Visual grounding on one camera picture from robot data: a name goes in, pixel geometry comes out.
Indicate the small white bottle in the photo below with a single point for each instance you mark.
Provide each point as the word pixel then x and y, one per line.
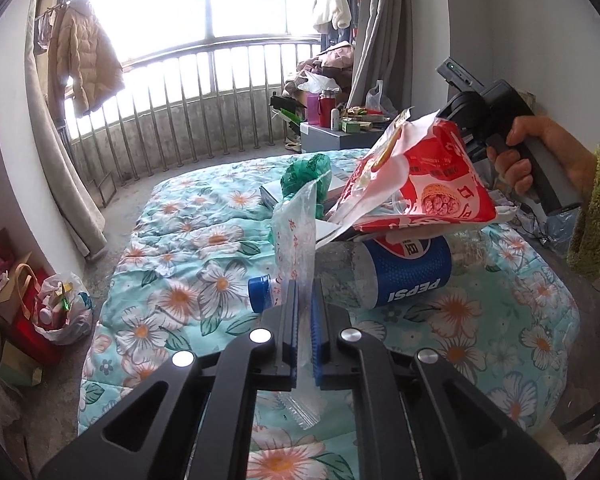
pixel 336 120

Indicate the clear plastic bag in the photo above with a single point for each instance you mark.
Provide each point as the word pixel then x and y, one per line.
pixel 292 230

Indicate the green plastic bag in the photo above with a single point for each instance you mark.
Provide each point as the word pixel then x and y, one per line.
pixel 305 170

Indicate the person's right hand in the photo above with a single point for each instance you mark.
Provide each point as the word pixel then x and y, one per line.
pixel 560 145

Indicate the green box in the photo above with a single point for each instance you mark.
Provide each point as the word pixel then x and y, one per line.
pixel 17 367

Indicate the brown paper bag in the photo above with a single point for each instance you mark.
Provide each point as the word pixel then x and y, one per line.
pixel 10 300

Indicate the beige puffer jacket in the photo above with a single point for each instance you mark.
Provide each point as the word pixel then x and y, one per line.
pixel 82 50

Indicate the red gift bag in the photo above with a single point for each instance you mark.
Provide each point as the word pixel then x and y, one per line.
pixel 35 345

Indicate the grey curtain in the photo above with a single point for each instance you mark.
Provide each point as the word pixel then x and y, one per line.
pixel 380 20

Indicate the beige curtain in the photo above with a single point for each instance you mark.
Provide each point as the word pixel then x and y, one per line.
pixel 60 175

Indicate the metal railing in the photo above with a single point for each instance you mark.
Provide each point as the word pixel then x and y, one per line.
pixel 180 105

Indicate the white hanging clothes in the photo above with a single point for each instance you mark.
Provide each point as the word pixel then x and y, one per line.
pixel 332 5

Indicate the white knotted plastic bag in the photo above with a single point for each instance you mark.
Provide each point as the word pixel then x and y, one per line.
pixel 380 97

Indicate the red thermos bottle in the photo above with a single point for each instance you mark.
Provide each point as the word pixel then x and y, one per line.
pixel 326 110

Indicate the white plastic bag with items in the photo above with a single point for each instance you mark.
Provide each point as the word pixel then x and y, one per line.
pixel 75 325

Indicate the white cardboard box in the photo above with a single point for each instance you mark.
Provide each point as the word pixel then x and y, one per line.
pixel 332 232

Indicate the red snack bag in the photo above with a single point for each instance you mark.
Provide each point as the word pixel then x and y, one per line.
pixel 430 180

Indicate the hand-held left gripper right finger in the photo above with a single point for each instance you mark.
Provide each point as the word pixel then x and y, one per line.
pixel 316 340

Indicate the grey cabinet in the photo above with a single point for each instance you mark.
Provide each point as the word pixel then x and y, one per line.
pixel 325 140

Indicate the pink bottle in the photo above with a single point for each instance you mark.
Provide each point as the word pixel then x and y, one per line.
pixel 312 110

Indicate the blue label plastic bottle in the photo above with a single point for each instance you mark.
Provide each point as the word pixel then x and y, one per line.
pixel 410 270

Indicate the floral blanket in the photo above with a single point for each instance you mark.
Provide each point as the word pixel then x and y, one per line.
pixel 190 240

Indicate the pile of clothes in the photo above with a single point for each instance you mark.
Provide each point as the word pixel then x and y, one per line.
pixel 330 62

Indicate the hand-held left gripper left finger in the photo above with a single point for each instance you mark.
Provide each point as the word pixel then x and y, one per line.
pixel 293 310

